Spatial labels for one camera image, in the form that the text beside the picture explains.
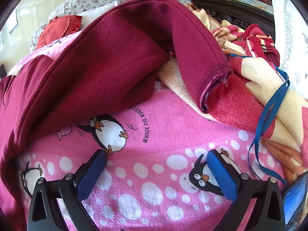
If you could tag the wall calendar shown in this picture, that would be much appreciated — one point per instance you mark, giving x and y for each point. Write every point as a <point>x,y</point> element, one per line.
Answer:
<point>12,20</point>

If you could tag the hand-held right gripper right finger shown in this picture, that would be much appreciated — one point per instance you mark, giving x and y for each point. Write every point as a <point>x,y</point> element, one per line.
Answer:
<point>221,175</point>

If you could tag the small floral pillow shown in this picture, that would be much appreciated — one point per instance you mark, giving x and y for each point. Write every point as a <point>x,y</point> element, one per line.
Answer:
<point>37,38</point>

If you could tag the white pillow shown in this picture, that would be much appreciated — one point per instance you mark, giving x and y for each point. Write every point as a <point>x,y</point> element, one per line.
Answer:
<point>96,13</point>

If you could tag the large red heart pillow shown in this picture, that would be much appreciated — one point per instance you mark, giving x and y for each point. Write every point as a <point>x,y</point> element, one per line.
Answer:
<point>57,31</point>

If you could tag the pink penguin print blanket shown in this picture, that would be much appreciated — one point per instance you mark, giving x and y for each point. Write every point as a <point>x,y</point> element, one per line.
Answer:
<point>156,149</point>

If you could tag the black smartphone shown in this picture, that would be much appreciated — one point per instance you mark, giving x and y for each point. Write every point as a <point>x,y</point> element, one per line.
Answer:
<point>296,202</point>

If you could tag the dark wooden nightstand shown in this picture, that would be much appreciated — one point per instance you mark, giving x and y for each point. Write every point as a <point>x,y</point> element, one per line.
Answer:
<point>240,12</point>

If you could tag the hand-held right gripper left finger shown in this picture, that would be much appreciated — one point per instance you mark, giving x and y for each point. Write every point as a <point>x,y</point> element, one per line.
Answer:
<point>91,173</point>

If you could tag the maroon fleece garment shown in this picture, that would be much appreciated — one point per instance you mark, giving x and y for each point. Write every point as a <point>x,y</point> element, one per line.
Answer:
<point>108,53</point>

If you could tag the red and cream blanket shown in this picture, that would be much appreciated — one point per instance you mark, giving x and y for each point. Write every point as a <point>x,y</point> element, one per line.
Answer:
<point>240,101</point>

